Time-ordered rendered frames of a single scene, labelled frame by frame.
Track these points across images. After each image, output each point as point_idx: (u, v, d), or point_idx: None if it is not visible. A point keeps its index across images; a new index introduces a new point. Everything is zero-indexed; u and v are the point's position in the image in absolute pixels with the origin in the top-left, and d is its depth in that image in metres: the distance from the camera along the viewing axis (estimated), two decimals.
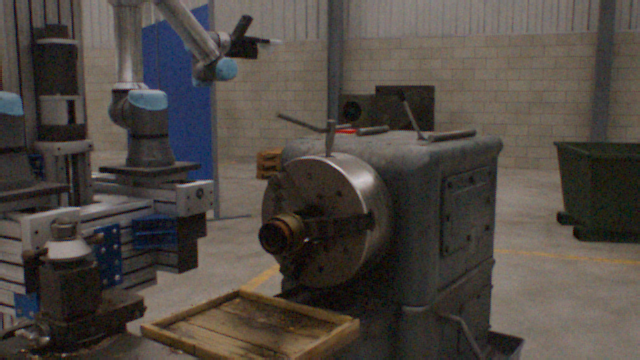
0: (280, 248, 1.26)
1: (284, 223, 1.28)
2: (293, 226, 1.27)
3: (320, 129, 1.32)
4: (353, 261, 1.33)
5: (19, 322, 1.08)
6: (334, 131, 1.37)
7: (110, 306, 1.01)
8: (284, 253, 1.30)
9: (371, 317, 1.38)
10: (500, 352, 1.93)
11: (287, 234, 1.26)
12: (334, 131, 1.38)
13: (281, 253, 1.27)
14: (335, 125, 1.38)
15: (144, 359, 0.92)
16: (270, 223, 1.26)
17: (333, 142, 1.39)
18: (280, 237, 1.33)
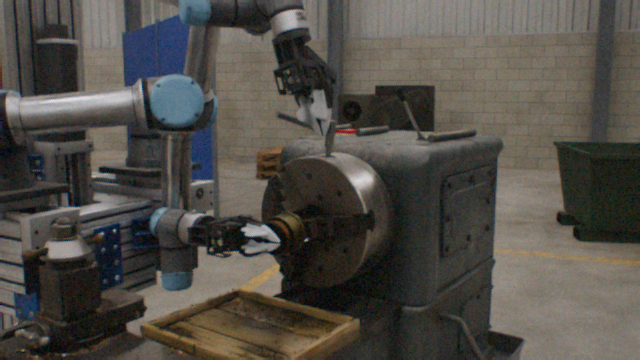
0: (280, 248, 1.26)
1: (284, 223, 1.28)
2: (293, 226, 1.27)
3: None
4: (353, 261, 1.33)
5: (19, 322, 1.08)
6: (334, 131, 1.37)
7: (110, 306, 1.01)
8: (284, 253, 1.30)
9: (371, 317, 1.38)
10: (500, 352, 1.93)
11: (287, 234, 1.26)
12: (334, 131, 1.38)
13: (281, 253, 1.27)
14: (335, 125, 1.38)
15: (144, 359, 0.92)
16: (270, 223, 1.26)
17: (333, 142, 1.39)
18: (280, 237, 1.33)
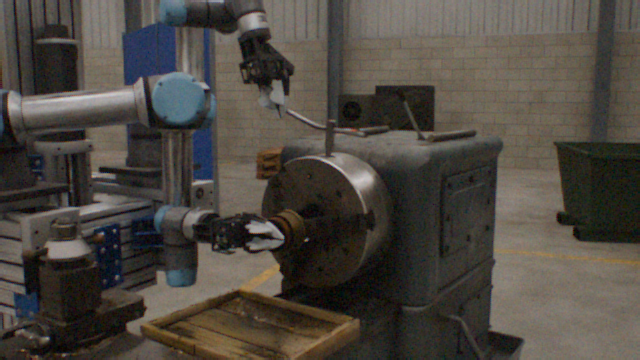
0: (279, 245, 1.26)
1: (284, 221, 1.28)
2: (293, 224, 1.28)
3: (309, 123, 1.41)
4: (353, 261, 1.33)
5: (19, 322, 1.08)
6: (327, 130, 1.37)
7: (110, 306, 1.01)
8: (284, 251, 1.30)
9: (371, 317, 1.38)
10: (500, 352, 1.93)
11: (287, 230, 1.26)
12: (328, 131, 1.37)
13: (280, 250, 1.27)
14: (331, 125, 1.37)
15: (144, 359, 0.92)
16: (270, 219, 1.27)
17: (331, 143, 1.38)
18: None
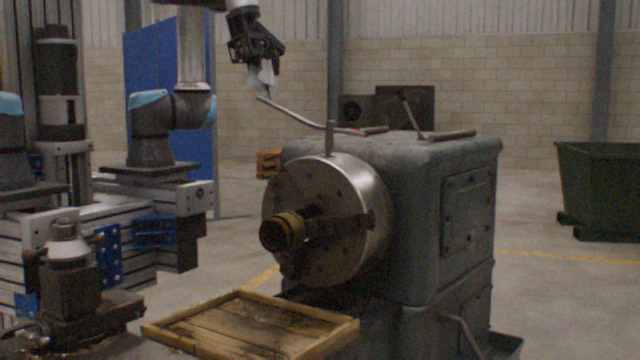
0: (279, 245, 1.26)
1: (284, 221, 1.28)
2: (293, 224, 1.28)
3: (309, 123, 1.41)
4: (353, 261, 1.33)
5: (19, 322, 1.08)
6: (326, 130, 1.37)
7: (110, 306, 1.01)
8: (284, 251, 1.30)
9: (371, 317, 1.38)
10: (500, 352, 1.93)
11: (287, 231, 1.26)
12: (328, 131, 1.37)
13: (280, 250, 1.27)
14: (331, 125, 1.37)
15: (144, 359, 0.92)
16: (270, 220, 1.27)
17: (331, 143, 1.38)
18: (281, 236, 1.34)
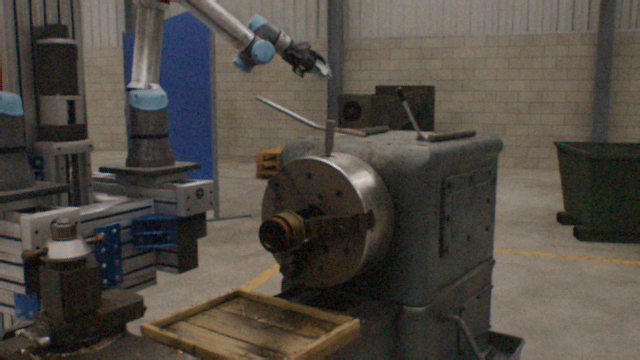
0: (279, 245, 1.26)
1: (284, 221, 1.28)
2: (293, 224, 1.28)
3: (309, 123, 1.41)
4: (353, 261, 1.33)
5: (19, 322, 1.08)
6: (326, 130, 1.37)
7: (110, 306, 1.01)
8: (284, 251, 1.30)
9: (371, 317, 1.38)
10: (500, 352, 1.93)
11: (287, 231, 1.26)
12: (328, 131, 1.37)
13: (280, 250, 1.27)
14: (331, 125, 1.37)
15: (144, 359, 0.92)
16: (270, 220, 1.27)
17: (331, 143, 1.38)
18: (281, 236, 1.34)
